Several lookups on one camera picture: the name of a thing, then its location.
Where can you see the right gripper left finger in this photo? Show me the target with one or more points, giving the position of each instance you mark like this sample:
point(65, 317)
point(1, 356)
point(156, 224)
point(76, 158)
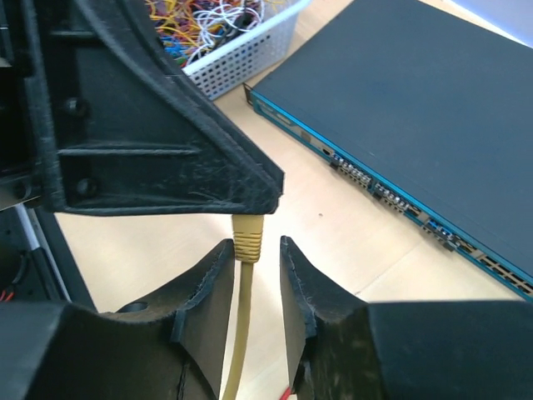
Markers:
point(168, 344)

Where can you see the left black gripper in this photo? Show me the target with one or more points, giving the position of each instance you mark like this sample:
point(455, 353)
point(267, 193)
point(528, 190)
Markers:
point(19, 181)

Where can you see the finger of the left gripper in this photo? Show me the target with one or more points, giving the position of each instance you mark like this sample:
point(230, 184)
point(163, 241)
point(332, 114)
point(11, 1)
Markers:
point(121, 130)

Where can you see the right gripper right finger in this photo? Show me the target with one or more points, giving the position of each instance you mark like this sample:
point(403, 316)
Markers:
point(341, 347)

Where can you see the white perforated plastic basket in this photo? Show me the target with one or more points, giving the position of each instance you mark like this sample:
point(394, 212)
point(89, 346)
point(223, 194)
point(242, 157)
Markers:
point(238, 40)

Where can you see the dark blue network switch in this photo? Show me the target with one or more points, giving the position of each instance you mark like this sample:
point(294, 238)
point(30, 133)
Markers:
point(430, 114)

